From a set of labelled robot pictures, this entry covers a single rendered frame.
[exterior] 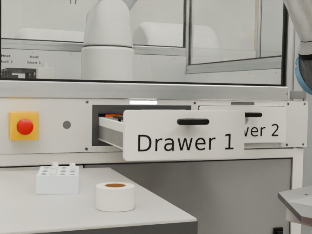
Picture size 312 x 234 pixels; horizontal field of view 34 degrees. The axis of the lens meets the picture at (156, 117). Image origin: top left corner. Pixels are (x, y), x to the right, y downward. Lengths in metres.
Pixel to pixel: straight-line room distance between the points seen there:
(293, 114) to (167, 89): 0.43
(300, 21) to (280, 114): 0.58
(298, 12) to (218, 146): 0.34
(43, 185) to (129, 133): 0.21
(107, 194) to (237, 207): 0.78
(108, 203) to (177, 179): 0.64
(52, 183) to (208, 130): 0.37
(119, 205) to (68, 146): 0.53
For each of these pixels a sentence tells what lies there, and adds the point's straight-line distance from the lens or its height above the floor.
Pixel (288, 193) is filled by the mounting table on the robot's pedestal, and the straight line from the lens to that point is 1.13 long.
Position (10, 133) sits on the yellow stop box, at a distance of 1.34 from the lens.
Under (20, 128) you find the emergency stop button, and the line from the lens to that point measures 1.32.
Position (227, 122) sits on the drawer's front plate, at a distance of 1.20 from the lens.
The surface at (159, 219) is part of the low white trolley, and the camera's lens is 0.87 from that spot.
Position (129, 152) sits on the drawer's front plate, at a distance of 1.12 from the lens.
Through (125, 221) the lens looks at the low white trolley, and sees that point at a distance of 0.85.
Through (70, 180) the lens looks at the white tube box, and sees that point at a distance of 1.06.
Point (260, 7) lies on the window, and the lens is 1.65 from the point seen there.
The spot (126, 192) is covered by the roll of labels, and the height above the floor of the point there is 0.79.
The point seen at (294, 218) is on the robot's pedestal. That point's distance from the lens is 1.05.
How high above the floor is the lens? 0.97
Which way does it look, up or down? 3 degrees down
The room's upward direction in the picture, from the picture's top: 1 degrees clockwise
